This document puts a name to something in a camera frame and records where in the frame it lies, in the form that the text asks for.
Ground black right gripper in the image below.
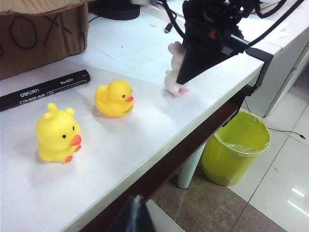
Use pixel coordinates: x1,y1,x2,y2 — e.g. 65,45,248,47
175,0,250,86

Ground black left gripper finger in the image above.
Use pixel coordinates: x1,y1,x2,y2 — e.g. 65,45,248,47
105,194,158,232

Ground white rabbit doll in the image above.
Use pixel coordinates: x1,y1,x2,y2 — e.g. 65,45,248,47
165,41,189,98

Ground yellow rubber duck doll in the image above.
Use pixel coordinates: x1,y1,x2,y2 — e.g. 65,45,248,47
94,79,135,118

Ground yellow chick doll with tuft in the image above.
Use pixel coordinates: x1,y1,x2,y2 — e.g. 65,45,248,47
35,102,83,164

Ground cardboard box marked BOX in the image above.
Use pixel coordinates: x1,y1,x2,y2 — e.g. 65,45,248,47
0,0,89,81

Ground black table clamp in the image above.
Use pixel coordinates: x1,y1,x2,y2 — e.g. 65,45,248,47
245,47,275,98

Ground white table leg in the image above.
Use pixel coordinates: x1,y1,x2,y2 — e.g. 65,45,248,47
176,142,206,189

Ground white paper sheet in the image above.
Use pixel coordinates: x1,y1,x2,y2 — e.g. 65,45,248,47
259,20,292,50

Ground white cabinet side panel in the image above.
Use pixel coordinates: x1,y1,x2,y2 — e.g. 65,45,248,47
253,31,309,119

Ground black round monitor base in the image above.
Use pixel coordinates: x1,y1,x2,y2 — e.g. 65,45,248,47
96,0,141,21

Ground green plastic trash bin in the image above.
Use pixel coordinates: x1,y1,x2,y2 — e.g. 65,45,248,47
200,110,271,187

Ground black deli marker pen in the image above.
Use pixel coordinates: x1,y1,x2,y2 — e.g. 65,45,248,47
0,69,92,113

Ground thin black USB cable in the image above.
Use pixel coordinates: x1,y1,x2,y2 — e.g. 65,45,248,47
164,14,178,34

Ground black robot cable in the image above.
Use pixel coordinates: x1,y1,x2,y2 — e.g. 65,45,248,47
161,0,188,39
247,0,305,48

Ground thin floor cable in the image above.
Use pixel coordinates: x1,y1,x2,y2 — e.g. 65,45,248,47
267,127,307,140

